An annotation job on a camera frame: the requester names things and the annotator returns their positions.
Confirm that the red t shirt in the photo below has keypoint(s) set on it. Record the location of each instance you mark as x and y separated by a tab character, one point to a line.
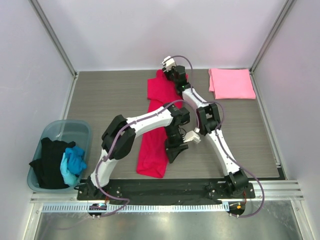
152	158

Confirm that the folded pink t shirt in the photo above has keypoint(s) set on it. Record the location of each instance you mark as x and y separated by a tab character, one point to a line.
231	84

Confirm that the blue plastic basket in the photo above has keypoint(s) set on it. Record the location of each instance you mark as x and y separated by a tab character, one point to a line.
77	131

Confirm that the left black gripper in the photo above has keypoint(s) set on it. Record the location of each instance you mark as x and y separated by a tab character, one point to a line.
172	152

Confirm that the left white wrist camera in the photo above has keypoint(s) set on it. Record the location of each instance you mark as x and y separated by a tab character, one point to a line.
191	136

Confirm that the blue t shirt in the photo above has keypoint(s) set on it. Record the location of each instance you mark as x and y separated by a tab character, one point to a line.
72	165

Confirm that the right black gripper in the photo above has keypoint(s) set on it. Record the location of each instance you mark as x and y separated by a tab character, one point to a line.
169	72

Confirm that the aluminium frame post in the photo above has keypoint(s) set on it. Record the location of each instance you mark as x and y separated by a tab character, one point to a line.
282	15
52	35

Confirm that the white slotted cable duct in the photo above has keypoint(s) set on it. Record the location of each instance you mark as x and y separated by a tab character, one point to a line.
108	208

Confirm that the left aluminium frame post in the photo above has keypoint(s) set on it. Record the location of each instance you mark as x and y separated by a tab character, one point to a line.
52	35

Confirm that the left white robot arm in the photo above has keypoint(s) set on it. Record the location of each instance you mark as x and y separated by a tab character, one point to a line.
119	137

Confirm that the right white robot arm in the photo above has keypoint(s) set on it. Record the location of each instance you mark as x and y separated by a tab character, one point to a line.
208	124

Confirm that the right aluminium frame post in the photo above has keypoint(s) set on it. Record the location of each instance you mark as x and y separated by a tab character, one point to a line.
282	15

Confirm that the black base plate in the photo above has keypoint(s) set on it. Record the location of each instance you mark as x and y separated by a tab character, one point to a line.
163	192

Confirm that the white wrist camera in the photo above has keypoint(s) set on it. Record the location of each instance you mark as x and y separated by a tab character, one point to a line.
168	63
191	136

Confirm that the black t shirt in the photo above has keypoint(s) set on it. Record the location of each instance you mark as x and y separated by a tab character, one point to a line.
47	167

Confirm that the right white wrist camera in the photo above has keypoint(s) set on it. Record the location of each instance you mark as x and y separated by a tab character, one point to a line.
168	63

